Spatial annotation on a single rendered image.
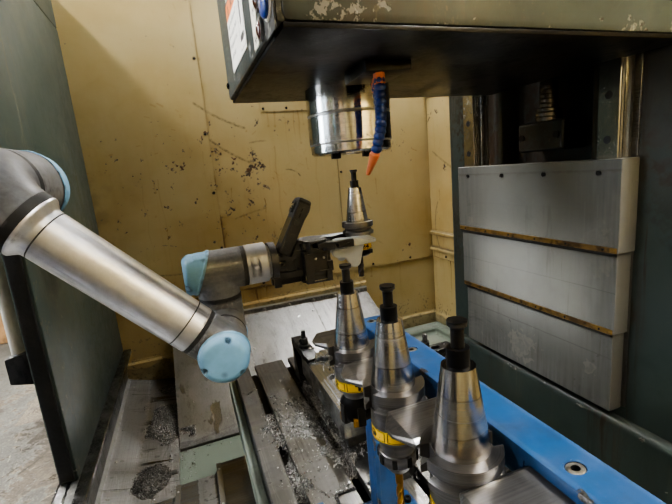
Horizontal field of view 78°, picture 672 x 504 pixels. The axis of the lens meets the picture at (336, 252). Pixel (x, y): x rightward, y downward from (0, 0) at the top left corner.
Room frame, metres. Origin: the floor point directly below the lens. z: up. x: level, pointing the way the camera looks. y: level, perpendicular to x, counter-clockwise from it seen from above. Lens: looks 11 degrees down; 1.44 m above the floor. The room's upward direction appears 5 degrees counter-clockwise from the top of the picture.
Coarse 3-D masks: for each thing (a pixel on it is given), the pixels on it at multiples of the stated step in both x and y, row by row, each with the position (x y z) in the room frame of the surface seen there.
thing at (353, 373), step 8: (360, 360) 0.46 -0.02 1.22; (368, 360) 0.46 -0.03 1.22; (344, 368) 0.44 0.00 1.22; (352, 368) 0.44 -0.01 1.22; (360, 368) 0.44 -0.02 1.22; (368, 368) 0.44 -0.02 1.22; (344, 376) 0.43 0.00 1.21; (352, 376) 0.42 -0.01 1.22; (360, 376) 0.42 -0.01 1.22; (352, 384) 0.42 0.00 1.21; (360, 384) 0.41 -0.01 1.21
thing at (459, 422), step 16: (448, 368) 0.28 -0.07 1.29; (448, 384) 0.27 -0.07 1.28; (464, 384) 0.27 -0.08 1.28; (448, 400) 0.27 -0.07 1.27; (464, 400) 0.27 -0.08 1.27; (480, 400) 0.27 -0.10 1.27; (448, 416) 0.27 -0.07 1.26; (464, 416) 0.27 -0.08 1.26; (480, 416) 0.27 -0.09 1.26; (432, 432) 0.29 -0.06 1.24; (448, 432) 0.27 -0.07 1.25; (464, 432) 0.26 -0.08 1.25; (480, 432) 0.27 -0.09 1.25; (448, 448) 0.27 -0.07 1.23; (464, 448) 0.26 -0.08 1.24; (480, 448) 0.26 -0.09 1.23; (464, 464) 0.26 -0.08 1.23
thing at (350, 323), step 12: (348, 300) 0.48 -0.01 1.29; (336, 312) 0.49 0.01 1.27; (348, 312) 0.47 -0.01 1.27; (360, 312) 0.48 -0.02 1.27; (336, 324) 0.48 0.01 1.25; (348, 324) 0.47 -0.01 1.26; (360, 324) 0.48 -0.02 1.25; (336, 336) 0.48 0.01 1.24; (348, 336) 0.47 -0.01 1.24; (360, 336) 0.47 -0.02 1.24; (348, 348) 0.47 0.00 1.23; (360, 348) 0.47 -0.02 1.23
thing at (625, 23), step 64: (320, 0) 0.47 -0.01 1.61; (384, 0) 0.50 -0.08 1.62; (448, 0) 0.53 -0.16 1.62; (512, 0) 0.56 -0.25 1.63; (576, 0) 0.59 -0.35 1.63; (640, 0) 0.63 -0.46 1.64; (256, 64) 0.61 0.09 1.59; (320, 64) 0.63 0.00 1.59; (448, 64) 0.70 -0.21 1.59; (512, 64) 0.75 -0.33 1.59; (576, 64) 0.80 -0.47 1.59
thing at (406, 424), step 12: (408, 408) 0.35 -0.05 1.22; (420, 408) 0.35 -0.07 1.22; (432, 408) 0.35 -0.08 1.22; (396, 420) 0.33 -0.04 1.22; (408, 420) 0.33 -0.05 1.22; (420, 420) 0.33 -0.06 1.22; (432, 420) 0.33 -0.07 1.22; (396, 432) 0.32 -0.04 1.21; (408, 432) 0.32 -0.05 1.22; (420, 432) 0.31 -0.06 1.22; (408, 444) 0.31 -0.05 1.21
